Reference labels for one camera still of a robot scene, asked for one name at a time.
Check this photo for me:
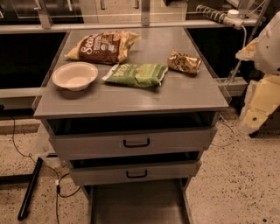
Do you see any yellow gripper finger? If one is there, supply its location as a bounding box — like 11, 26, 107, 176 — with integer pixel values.
239, 74, 280, 134
235, 38, 258, 61

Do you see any green jalapeno chip bag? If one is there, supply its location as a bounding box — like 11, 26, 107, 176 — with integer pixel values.
102, 63, 168, 88

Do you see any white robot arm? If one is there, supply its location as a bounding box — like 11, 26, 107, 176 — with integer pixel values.
235, 11, 280, 134

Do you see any small gold snack bag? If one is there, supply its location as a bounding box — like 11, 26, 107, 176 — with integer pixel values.
167, 51, 201, 74

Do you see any top grey drawer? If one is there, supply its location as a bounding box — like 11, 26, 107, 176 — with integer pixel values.
45, 111, 218, 160

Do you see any grey drawer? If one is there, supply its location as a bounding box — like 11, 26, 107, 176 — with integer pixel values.
70, 151, 201, 186
86, 179, 193, 224
45, 111, 218, 160

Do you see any grey drawer cabinet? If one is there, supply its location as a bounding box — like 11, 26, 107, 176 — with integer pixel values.
32, 26, 230, 224

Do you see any brown yellow chip bag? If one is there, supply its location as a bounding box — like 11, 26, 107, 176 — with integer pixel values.
65, 31, 141, 65

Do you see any bottom grey drawer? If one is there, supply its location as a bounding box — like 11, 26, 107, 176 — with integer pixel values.
86, 179, 193, 224

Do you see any middle grey drawer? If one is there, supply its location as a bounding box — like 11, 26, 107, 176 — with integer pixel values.
70, 151, 201, 186

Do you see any white power strip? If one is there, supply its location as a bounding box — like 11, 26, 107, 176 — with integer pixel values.
196, 4, 244, 30

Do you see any white paper bowl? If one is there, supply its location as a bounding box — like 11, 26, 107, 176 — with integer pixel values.
52, 62, 98, 91

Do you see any black metal floor bar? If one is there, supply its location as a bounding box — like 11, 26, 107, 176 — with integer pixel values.
17, 157, 43, 221

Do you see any black top drawer handle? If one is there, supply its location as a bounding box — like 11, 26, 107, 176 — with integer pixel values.
122, 138, 151, 148

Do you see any black drawer handle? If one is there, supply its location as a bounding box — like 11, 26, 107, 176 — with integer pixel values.
126, 170, 148, 179
122, 138, 151, 148

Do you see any black middle drawer handle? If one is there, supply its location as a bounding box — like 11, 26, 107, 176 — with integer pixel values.
126, 170, 148, 179

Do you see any black floor cable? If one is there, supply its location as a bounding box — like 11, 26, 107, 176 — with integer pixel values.
8, 115, 81, 224

